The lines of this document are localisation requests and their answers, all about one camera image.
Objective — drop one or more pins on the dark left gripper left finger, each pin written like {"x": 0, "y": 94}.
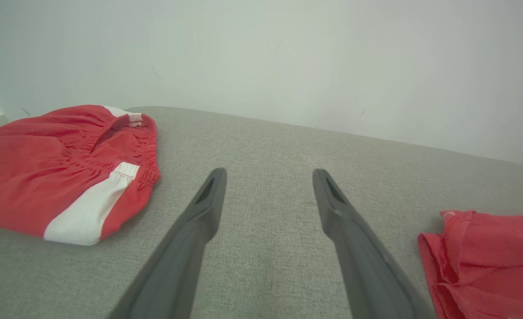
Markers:
{"x": 177, "y": 257}

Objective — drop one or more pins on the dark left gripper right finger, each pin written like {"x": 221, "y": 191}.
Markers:
{"x": 363, "y": 266}

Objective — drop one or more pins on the red jersey with white sleeves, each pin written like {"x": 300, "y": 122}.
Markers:
{"x": 487, "y": 266}

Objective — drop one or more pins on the red shorts with white stripes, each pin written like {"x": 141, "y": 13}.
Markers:
{"x": 35, "y": 177}

